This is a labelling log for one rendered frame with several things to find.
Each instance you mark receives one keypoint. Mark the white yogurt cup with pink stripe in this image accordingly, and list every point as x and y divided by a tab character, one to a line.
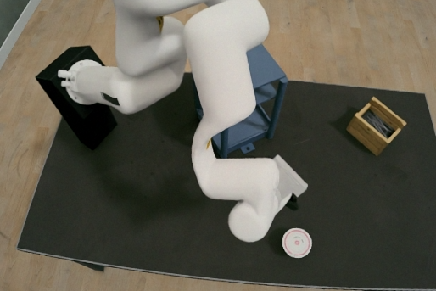
296	242

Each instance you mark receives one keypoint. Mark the small wooden crate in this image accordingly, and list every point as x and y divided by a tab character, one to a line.
380	118

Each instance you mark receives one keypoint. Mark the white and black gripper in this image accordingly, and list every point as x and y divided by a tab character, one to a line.
290	201

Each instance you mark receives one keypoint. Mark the blue shelving unit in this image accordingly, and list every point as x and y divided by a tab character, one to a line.
263	70

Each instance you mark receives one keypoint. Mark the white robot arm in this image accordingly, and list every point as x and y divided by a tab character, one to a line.
215	41

